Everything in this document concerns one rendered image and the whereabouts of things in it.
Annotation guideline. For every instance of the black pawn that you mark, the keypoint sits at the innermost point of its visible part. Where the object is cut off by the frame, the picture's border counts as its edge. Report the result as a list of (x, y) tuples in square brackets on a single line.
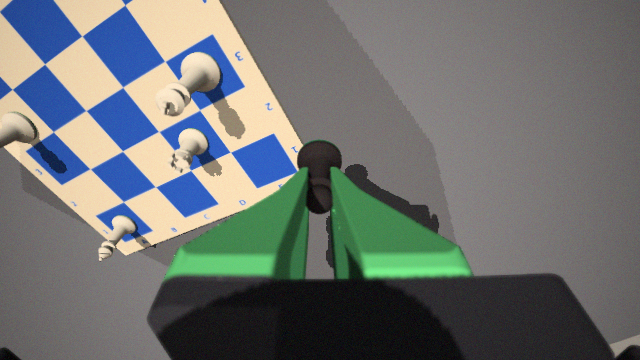
[(319, 156)]

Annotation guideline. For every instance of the blue and cream chessboard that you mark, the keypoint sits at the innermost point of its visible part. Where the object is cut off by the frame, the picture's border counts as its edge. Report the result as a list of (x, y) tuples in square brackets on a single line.
[(86, 73)]

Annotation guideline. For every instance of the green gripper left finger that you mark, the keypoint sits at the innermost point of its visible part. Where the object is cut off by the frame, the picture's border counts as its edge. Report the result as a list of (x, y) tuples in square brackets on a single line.
[(257, 241)]

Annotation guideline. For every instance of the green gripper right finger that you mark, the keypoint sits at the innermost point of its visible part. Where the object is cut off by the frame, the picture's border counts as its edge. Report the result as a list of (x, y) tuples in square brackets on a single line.
[(384, 243)]

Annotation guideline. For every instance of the white chess king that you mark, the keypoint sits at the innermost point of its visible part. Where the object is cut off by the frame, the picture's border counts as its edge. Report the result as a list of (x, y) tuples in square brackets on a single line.
[(200, 72)]

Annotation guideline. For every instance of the white chess rook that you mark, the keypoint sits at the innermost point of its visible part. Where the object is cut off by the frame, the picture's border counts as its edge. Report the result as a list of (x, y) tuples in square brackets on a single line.
[(192, 142)]

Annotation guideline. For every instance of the white bishop chess piece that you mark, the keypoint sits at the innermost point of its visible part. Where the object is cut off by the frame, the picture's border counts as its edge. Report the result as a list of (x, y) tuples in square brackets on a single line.
[(122, 225)]

